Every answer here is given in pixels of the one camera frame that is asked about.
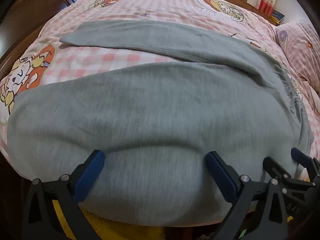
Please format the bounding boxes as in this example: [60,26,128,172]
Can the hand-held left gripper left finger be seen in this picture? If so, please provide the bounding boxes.
[22,149,106,240]

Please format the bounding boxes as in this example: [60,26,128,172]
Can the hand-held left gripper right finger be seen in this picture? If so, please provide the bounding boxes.
[204,151,291,240]

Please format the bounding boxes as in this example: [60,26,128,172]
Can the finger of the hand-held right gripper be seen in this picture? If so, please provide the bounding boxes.
[291,147,320,181]
[263,156,285,181]

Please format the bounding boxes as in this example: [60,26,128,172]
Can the grey pants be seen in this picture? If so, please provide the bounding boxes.
[7,20,314,227]

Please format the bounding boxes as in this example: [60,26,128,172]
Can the yellow floor cushion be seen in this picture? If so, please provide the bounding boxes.
[51,199,166,240]

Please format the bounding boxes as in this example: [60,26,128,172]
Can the pink checked pillow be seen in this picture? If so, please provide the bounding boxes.
[275,19,320,93]

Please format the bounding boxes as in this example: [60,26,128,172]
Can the blue book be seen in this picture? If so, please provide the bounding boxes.
[271,10,286,22]

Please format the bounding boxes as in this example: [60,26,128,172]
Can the dark wooden wardrobe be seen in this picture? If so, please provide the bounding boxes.
[0,0,100,64]

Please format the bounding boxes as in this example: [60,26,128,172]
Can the pink checked cartoon blanket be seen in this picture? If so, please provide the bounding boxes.
[0,0,320,183]

